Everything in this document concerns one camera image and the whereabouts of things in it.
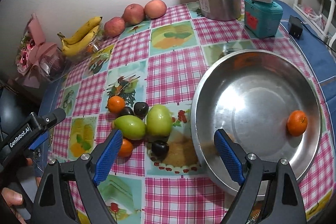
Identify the black power adapter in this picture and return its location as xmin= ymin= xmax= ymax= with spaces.
xmin=288 ymin=15 xmax=303 ymax=39

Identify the person's left hand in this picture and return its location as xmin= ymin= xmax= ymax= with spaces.
xmin=1 ymin=188 xmax=26 ymax=224

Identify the red apple left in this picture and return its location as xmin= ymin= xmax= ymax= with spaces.
xmin=104 ymin=16 xmax=125 ymax=38

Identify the red apple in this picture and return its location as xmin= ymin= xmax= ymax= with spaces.
xmin=104 ymin=16 xmax=125 ymax=38
xmin=122 ymin=3 xmax=145 ymax=26
xmin=144 ymin=0 xmax=167 ymax=19

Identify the teal plastic box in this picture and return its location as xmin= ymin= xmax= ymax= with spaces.
xmin=244 ymin=0 xmax=283 ymax=39

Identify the red apple middle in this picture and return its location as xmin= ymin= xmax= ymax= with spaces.
xmin=122 ymin=3 xmax=145 ymax=26

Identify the large steel bowl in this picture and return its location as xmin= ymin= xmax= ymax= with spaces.
xmin=190 ymin=50 xmax=322 ymax=196

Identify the dark plum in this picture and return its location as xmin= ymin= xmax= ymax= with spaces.
xmin=133 ymin=102 xmax=149 ymax=119
xmin=151 ymin=140 xmax=169 ymax=157
xmin=118 ymin=106 xmax=134 ymax=117

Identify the small green mango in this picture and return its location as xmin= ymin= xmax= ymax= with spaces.
xmin=113 ymin=115 xmax=146 ymax=140

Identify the pink flower bouquet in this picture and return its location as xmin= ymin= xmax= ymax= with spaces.
xmin=15 ymin=13 xmax=66 ymax=89

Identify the large green mango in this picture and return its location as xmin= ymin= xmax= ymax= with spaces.
xmin=146 ymin=105 xmax=173 ymax=137

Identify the orange tangerine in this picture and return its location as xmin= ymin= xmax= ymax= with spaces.
xmin=286 ymin=110 xmax=308 ymax=136
xmin=106 ymin=96 xmax=126 ymax=114
xmin=118 ymin=138 xmax=133 ymax=158

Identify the pink checkered fruit tablecloth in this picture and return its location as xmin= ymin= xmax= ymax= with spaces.
xmin=42 ymin=2 xmax=335 ymax=223

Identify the red apple right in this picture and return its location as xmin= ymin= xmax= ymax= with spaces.
xmin=144 ymin=0 xmax=167 ymax=19

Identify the clear plastic fruit container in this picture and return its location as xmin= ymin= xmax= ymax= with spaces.
xmin=62 ymin=26 xmax=103 ymax=63

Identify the black adapter cable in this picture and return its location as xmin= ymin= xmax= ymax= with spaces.
xmin=300 ymin=20 xmax=336 ymax=54

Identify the white shelf rack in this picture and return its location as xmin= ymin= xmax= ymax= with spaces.
xmin=293 ymin=0 xmax=335 ymax=47

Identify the yellow banana bunch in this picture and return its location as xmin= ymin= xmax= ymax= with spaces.
xmin=57 ymin=16 xmax=102 ymax=57

